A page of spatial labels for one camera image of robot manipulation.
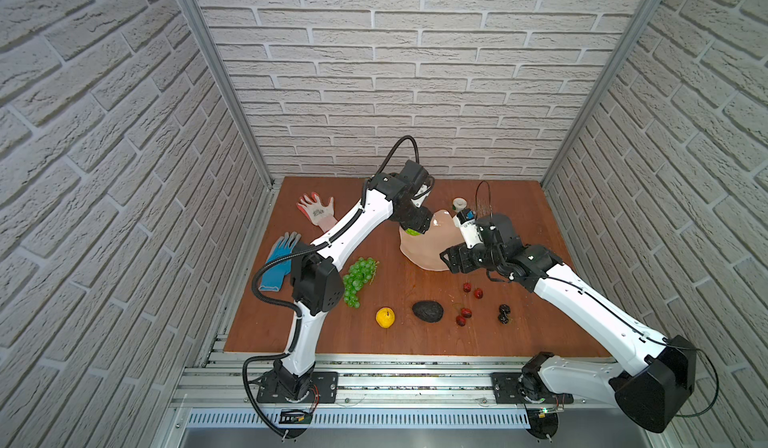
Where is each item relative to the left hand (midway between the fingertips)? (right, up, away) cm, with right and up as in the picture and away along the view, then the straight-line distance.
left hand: (423, 216), depth 86 cm
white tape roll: (+16, +4, +24) cm, 29 cm away
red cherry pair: (+17, -23, +4) cm, 29 cm away
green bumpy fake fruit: (-4, -4, -10) cm, 11 cm away
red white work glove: (-37, 0, +22) cm, 43 cm away
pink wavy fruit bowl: (+2, -11, +11) cm, 16 cm away
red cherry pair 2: (+12, -29, 0) cm, 31 cm away
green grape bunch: (-19, -17, +4) cm, 26 cm away
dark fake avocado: (+1, -27, -3) cm, 27 cm away
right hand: (+8, -8, -8) cm, 14 cm away
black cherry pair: (+24, -28, -1) cm, 36 cm away
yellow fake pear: (-11, -28, -5) cm, 30 cm away
